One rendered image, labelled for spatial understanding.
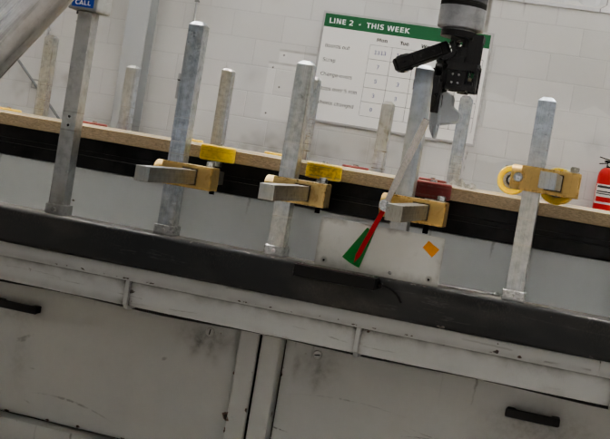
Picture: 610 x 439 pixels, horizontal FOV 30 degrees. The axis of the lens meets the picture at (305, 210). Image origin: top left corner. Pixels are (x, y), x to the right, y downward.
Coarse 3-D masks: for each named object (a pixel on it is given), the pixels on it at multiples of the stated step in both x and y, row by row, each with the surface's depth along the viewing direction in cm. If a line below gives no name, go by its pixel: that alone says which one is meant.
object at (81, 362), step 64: (0, 128) 278; (0, 192) 278; (128, 192) 270; (192, 192) 266; (256, 192) 262; (448, 256) 251; (576, 256) 244; (0, 320) 282; (64, 320) 278; (128, 320) 274; (0, 384) 283; (64, 384) 278; (128, 384) 274; (192, 384) 270; (256, 384) 262; (320, 384) 262; (384, 384) 258; (448, 384) 254
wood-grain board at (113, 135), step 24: (0, 120) 275; (24, 120) 274; (48, 120) 272; (144, 144) 266; (168, 144) 264; (192, 144) 263; (264, 168) 258; (456, 192) 247; (480, 192) 246; (552, 216) 242; (576, 216) 241; (600, 216) 240
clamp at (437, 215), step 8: (384, 192) 233; (392, 200) 231; (400, 200) 230; (408, 200) 230; (416, 200) 230; (424, 200) 229; (432, 200) 229; (432, 208) 229; (440, 208) 228; (448, 208) 233; (384, 216) 233; (432, 216) 229; (440, 216) 228; (424, 224) 229; (432, 224) 229; (440, 224) 228
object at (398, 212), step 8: (392, 208) 201; (400, 208) 200; (408, 208) 206; (416, 208) 214; (424, 208) 224; (392, 216) 201; (400, 216) 200; (408, 216) 208; (416, 216) 216; (424, 216) 226
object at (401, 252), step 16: (320, 224) 235; (336, 224) 234; (352, 224) 233; (368, 224) 232; (320, 240) 235; (336, 240) 234; (352, 240) 233; (384, 240) 231; (400, 240) 231; (416, 240) 230; (432, 240) 229; (320, 256) 235; (336, 256) 234; (368, 256) 232; (384, 256) 231; (400, 256) 231; (416, 256) 230; (368, 272) 232; (384, 272) 231; (400, 272) 231; (416, 272) 230; (432, 272) 229
